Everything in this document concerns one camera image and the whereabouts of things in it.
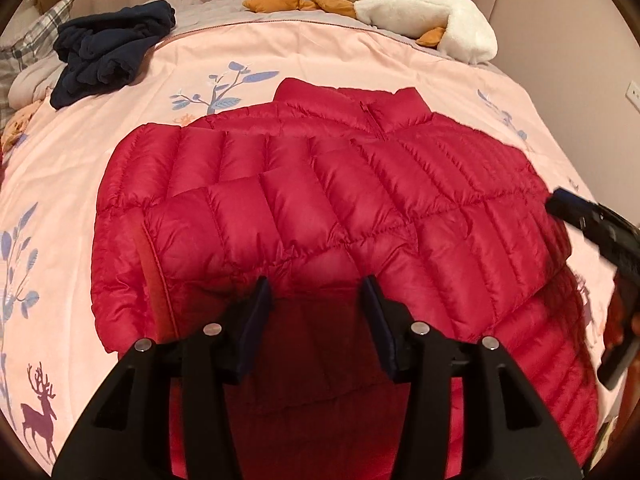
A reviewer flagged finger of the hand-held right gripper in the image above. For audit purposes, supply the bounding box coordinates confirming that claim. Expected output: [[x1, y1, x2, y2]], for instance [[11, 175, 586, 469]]
[[546, 187, 596, 233]]

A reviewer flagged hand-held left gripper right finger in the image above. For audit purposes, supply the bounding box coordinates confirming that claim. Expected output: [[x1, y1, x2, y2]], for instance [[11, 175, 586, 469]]
[[361, 275, 583, 480]]

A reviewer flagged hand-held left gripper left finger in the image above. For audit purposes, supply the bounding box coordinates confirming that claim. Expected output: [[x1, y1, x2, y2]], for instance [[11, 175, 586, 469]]
[[50, 276, 273, 480]]

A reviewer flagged red down jacket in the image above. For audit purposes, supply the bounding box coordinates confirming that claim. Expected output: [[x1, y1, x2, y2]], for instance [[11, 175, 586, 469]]
[[90, 77, 601, 480]]

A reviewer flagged person's right hand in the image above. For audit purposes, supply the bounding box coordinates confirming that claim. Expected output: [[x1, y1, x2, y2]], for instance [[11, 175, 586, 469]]
[[607, 307, 640, 348]]

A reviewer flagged white goose plush toy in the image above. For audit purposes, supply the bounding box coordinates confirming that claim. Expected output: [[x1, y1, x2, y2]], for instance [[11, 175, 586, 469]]
[[243, 0, 498, 65]]

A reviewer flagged pink printed duvet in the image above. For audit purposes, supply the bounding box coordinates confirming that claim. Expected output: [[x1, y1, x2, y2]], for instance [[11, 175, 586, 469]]
[[0, 0, 640, 468]]

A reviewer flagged orange cloth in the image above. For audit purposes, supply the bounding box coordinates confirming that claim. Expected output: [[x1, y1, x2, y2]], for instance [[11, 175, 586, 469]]
[[0, 100, 37, 155]]

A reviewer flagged navy garment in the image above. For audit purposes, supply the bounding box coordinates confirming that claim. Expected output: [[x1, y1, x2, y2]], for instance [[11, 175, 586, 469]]
[[50, 0, 177, 110]]

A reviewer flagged grey cloth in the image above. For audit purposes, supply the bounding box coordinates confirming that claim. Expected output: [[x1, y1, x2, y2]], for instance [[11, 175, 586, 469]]
[[7, 57, 66, 108]]

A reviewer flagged plaid pillow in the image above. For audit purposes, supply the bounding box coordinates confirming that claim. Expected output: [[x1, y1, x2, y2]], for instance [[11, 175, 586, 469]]
[[0, 0, 81, 121]]

